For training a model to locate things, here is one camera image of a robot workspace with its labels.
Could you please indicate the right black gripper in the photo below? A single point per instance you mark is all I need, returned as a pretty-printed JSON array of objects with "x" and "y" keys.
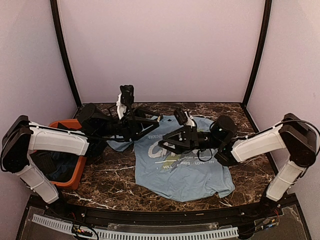
[{"x": 191, "y": 140}]

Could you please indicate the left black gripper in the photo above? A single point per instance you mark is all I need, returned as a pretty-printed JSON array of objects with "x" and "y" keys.
[{"x": 131, "y": 124}]

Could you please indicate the light blue printed t-shirt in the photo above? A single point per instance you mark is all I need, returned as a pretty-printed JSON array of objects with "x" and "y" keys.
[{"x": 179, "y": 177}]

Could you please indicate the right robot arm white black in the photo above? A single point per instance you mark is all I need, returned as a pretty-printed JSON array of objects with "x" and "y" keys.
[{"x": 299, "y": 137}]

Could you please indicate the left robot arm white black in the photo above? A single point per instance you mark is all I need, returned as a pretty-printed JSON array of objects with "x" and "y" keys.
[{"x": 96, "y": 130}]

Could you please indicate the orange plastic bin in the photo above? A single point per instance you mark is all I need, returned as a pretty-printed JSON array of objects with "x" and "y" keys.
[{"x": 73, "y": 183}]

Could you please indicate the dark clothes in bin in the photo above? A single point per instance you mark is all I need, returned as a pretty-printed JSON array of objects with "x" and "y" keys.
[{"x": 56, "y": 166}]

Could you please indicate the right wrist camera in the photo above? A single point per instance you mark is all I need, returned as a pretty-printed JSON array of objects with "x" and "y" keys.
[{"x": 184, "y": 118}]

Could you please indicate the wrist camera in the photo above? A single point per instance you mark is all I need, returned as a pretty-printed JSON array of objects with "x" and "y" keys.
[
  {"x": 125, "y": 100},
  {"x": 184, "y": 118}
]

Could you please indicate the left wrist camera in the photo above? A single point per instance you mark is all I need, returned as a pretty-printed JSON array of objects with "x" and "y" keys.
[{"x": 125, "y": 100}]

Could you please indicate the white slotted cable duct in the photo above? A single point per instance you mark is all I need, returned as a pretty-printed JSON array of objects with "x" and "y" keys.
[{"x": 123, "y": 232}]

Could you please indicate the black front table rail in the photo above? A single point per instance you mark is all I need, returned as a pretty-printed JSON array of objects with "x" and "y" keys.
[{"x": 245, "y": 217}]

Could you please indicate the black left frame post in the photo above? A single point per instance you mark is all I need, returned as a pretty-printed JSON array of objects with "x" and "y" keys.
[{"x": 63, "y": 52}]

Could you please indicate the black frame post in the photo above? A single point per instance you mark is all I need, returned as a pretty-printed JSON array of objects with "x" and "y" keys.
[
  {"x": 63, "y": 52},
  {"x": 258, "y": 53}
]

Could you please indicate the black right frame post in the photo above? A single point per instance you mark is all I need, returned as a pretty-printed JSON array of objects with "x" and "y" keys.
[{"x": 258, "y": 53}]

